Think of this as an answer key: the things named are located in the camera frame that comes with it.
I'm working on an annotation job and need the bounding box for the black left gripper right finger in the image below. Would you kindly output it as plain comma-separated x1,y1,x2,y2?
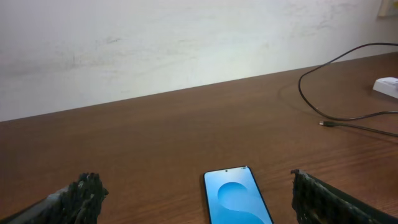
291,169,397,224

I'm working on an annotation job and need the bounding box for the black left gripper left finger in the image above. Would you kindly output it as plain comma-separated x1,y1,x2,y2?
1,173,109,224

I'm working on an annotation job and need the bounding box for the black usb charging cable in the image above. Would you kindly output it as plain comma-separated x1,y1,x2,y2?
298,42,398,138

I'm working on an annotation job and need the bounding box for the blue screen smartphone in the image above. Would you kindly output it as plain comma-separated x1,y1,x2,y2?
203,166,274,224

